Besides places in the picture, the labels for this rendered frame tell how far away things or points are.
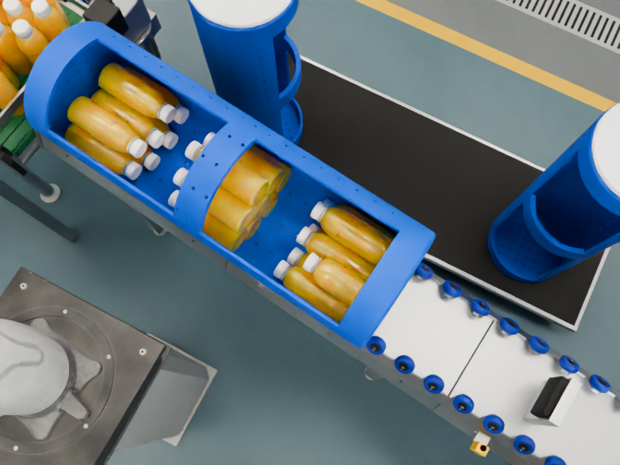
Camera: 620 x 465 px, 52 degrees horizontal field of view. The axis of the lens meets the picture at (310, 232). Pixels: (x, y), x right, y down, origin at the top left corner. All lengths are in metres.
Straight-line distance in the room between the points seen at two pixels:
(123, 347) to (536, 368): 0.91
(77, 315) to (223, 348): 1.08
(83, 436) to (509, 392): 0.91
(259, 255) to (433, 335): 0.44
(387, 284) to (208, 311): 1.34
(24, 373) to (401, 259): 0.69
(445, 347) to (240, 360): 1.09
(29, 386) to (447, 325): 0.88
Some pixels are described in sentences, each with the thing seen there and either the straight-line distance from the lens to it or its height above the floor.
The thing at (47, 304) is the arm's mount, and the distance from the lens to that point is 1.44.
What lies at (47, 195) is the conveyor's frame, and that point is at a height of 0.05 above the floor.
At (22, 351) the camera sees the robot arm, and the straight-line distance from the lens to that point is 1.19.
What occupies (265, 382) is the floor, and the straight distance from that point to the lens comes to 2.38.
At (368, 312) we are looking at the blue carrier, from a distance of 1.19.
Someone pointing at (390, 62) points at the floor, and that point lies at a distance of 2.77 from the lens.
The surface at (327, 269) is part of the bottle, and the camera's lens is 1.27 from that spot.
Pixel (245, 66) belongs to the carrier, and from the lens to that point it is 1.77.
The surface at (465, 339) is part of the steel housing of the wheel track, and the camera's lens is 1.50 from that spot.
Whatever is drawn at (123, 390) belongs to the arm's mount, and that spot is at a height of 1.08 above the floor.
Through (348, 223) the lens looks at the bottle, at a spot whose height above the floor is 1.12.
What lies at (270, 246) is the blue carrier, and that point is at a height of 0.97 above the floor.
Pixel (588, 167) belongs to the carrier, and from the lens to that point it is 1.61.
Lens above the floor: 2.38
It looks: 75 degrees down
